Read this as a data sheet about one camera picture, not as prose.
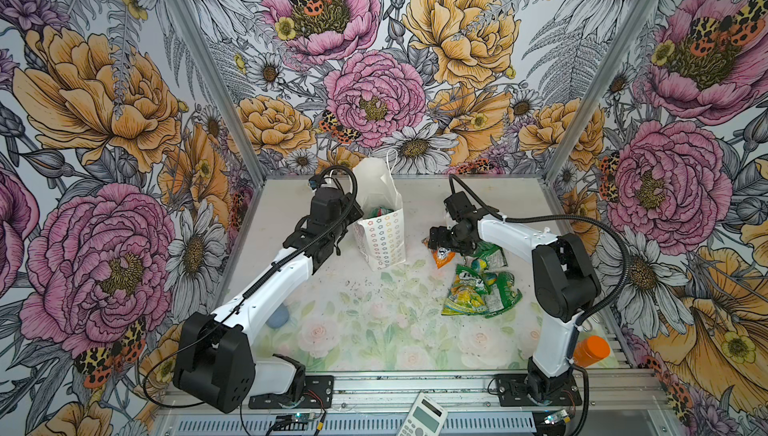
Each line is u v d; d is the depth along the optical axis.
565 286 0.51
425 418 0.70
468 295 0.85
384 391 0.76
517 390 0.73
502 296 0.85
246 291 0.46
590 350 0.72
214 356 0.41
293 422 0.73
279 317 0.85
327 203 0.60
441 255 0.92
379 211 0.99
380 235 0.81
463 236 0.78
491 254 0.92
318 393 0.74
